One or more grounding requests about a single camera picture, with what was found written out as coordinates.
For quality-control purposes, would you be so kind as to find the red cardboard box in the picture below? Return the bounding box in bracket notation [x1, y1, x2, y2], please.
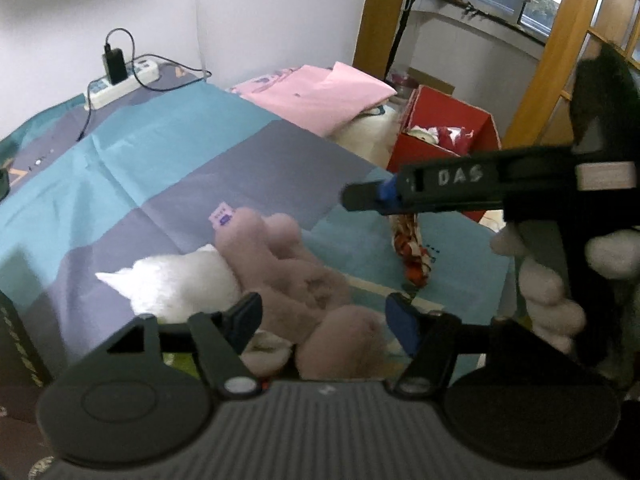
[387, 87, 506, 220]

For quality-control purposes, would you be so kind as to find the teal and grey bed sheet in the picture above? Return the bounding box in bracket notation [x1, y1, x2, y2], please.
[0, 62, 511, 411]

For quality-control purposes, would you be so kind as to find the white gloved right hand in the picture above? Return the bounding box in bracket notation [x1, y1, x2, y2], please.
[490, 224, 639, 353]

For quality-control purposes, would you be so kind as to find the wooden door frame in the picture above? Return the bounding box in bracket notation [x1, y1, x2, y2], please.
[352, 0, 404, 79]

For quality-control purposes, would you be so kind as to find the red patterned plush toy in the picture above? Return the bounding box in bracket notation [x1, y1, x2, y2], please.
[390, 214, 432, 289]

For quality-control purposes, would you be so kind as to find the white plush toy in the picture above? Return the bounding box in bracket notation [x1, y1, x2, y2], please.
[96, 244, 241, 324]

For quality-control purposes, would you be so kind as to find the white power strip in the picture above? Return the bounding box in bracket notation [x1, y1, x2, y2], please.
[84, 58, 160, 110]

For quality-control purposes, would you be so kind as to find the pink folded cloth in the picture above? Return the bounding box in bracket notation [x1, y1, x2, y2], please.
[230, 62, 396, 138]

